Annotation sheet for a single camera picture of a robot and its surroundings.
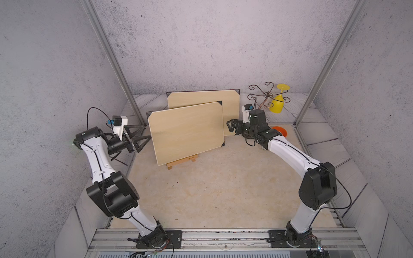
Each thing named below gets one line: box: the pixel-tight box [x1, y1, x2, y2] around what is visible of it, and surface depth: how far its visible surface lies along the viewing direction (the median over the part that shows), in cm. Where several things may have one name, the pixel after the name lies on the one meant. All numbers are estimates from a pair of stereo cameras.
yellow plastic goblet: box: [269, 83, 291, 114], surface depth 99 cm
